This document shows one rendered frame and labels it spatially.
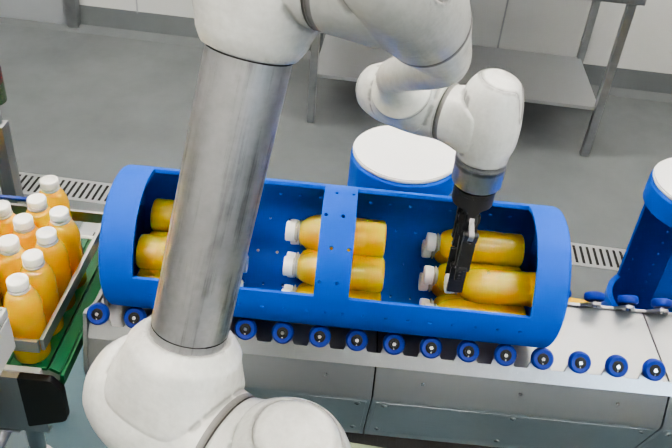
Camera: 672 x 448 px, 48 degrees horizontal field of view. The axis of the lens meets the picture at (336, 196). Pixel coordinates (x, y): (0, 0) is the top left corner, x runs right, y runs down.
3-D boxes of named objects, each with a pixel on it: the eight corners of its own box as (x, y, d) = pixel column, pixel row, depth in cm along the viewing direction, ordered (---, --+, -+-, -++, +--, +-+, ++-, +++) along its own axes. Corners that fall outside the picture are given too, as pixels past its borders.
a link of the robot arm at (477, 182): (504, 145, 133) (498, 173, 137) (453, 140, 134) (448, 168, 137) (511, 174, 126) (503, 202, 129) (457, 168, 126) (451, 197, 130)
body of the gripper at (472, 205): (499, 199, 130) (488, 241, 135) (494, 172, 136) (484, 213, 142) (456, 195, 130) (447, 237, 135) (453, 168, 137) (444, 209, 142)
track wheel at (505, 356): (518, 345, 150) (516, 344, 152) (496, 343, 150) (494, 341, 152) (516, 368, 150) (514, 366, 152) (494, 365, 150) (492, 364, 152)
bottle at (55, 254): (67, 317, 159) (56, 251, 148) (36, 312, 159) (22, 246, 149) (81, 294, 164) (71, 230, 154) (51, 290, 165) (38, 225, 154)
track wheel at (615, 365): (630, 356, 150) (626, 355, 152) (608, 354, 150) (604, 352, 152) (628, 379, 150) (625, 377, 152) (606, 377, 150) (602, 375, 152)
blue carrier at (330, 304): (541, 377, 151) (582, 283, 132) (109, 333, 151) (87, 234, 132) (525, 271, 172) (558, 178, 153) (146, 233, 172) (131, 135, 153)
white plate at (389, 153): (338, 164, 190) (338, 168, 190) (445, 191, 184) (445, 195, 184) (370, 116, 211) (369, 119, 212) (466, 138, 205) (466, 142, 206)
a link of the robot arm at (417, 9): (496, -20, 80) (384, -52, 85) (467, -110, 63) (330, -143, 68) (446, 93, 80) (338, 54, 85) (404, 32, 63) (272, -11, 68)
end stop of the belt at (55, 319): (45, 350, 144) (43, 339, 143) (41, 350, 144) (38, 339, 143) (109, 224, 177) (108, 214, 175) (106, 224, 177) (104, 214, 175)
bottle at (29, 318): (43, 334, 154) (29, 268, 144) (57, 355, 150) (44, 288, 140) (9, 349, 150) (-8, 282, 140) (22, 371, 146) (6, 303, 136)
